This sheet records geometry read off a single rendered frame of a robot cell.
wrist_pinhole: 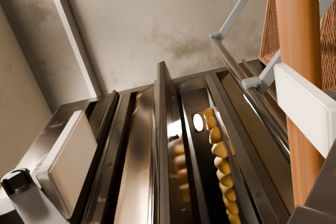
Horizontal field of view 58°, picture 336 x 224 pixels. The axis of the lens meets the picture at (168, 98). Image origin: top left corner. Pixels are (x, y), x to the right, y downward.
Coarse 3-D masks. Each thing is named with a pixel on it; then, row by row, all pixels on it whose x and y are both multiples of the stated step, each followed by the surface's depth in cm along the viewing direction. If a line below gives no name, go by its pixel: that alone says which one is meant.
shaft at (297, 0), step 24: (288, 0) 22; (312, 0) 22; (288, 24) 23; (312, 24) 22; (288, 48) 23; (312, 48) 23; (312, 72) 24; (288, 120) 27; (312, 144) 26; (312, 168) 27
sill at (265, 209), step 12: (216, 96) 150; (216, 108) 141; (228, 120) 126; (228, 132) 118; (240, 144) 109; (240, 156) 103; (240, 168) 98; (252, 168) 96; (252, 180) 91; (252, 192) 87; (264, 192) 86; (252, 204) 88; (264, 204) 82; (264, 216) 78
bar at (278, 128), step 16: (240, 0) 102; (320, 0) 57; (320, 16) 58; (224, 32) 107; (224, 48) 91; (224, 64) 83; (272, 64) 61; (240, 80) 67; (256, 80) 62; (272, 80) 63; (256, 96) 58; (256, 112) 55; (272, 112) 51; (272, 128) 48; (288, 144) 43; (288, 160) 41
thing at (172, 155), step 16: (160, 64) 170; (160, 80) 146; (160, 96) 128; (176, 96) 169; (160, 112) 114; (176, 112) 143; (160, 128) 103; (176, 128) 124; (160, 144) 94; (176, 144) 109; (160, 160) 86; (176, 160) 98; (160, 176) 80; (176, 176) 88; (160, 192) 74; (176, 192) 81; (160, 208) 69; (176, 208) 74
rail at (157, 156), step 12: (156, 84) 144; (156, 96) 130; (156, 108) 119; (156, 120) 110; (156, 132) 102; (156, 144) 95; (156, 156) 89; (156, 168) 84; (156, 180) 79; (156, 192) 75; (156, 204) 71; (156, 216) 68
